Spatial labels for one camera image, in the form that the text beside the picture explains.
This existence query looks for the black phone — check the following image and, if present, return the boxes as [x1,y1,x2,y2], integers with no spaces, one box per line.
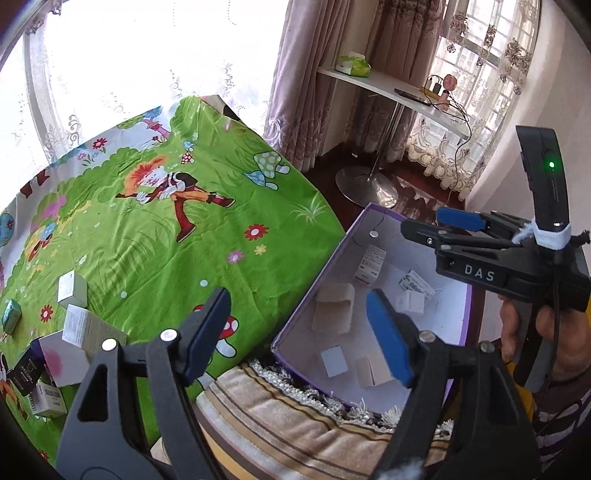
[394,88,432,107]

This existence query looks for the patterned lace curtain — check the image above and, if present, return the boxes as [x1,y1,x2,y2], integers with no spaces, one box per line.
[406,0,542,204]

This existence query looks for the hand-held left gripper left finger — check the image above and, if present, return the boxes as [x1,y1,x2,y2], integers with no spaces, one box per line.
[54,287,232,480]

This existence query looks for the black box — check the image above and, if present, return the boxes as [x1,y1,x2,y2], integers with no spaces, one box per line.
[7,346,47,397]

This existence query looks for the green and white medicine box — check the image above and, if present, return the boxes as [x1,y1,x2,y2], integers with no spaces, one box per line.
[398,270,437,301]

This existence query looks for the pale blue square box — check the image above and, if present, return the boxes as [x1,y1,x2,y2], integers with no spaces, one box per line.
[320,345,349,379]

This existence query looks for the mauve curtain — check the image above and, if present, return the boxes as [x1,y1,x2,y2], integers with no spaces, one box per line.
[263,0,467,162]

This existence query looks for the pink desk fan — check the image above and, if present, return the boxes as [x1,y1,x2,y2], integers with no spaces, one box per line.
[438,74,460,110]

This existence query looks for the green cartoon printed tablecloth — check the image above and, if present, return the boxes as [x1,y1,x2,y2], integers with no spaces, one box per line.
[0,95,347,467]

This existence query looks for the white and pink box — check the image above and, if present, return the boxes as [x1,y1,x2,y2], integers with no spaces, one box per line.
[38,330,100,387]

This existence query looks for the green tissue box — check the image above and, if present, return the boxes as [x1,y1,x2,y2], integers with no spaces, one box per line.
[335,54,371,77]

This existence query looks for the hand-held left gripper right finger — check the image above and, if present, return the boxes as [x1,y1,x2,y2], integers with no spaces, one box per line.
[366,289,542,480]

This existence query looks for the striped seat cushion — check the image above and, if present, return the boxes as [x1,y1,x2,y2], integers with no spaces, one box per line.
[196,355,451,480]

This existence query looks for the purple cardboard box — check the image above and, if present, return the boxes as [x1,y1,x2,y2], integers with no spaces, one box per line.
[270,202,476,416]

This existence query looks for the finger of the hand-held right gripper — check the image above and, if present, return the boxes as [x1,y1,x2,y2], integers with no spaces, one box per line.
[435,207,536,241]
[400,218,525,260]

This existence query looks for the white labelled packet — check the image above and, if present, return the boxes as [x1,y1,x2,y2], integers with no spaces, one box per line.
[352,244,387,288]

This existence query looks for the small beige box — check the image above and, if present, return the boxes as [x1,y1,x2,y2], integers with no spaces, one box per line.
[355,353,397,387]

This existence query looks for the black charging cable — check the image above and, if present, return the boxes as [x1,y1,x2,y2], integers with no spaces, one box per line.
[443,99,474,149]

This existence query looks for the small white box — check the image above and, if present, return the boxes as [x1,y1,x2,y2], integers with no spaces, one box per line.
[394,290,426,315]

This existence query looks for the person's right hand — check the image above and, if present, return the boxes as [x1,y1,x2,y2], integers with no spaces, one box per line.
[499,295,591,386]

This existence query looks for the white side table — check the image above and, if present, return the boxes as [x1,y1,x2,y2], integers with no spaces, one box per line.
[316,67,469,208]

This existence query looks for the teal small box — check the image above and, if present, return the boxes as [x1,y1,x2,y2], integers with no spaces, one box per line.
[1,298,23,335]

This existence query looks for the white box with text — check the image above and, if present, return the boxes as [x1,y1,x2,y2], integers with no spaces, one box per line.
[61,305,129,355]

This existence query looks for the sheer white lace curtain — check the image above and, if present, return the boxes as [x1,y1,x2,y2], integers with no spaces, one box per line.
[0,0,289,185]

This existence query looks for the white cube box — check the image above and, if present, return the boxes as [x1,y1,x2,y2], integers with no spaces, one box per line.
[56,270,88,309]

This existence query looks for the white box with green label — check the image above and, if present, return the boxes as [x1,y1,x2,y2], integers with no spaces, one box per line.
[30,381,70,418]

